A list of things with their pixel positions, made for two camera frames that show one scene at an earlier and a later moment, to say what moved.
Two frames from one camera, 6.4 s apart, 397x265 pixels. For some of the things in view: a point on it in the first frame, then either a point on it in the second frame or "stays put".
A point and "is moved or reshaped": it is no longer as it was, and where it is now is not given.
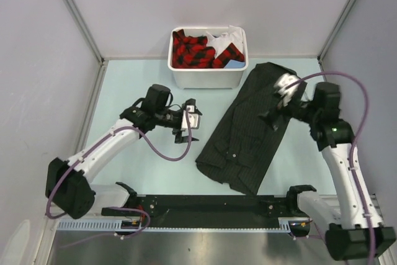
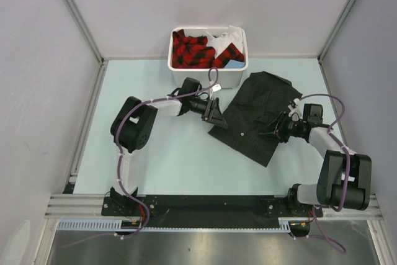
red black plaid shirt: [194, 52] stays put
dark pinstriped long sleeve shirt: [246, 146] is moved or reshaped
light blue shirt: [234, 64] stays put
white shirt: [219, 43] stays put
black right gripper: [271, 115] → [279, 133]
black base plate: [208, 206] stays put
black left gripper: [178, 138] → [218, 120]
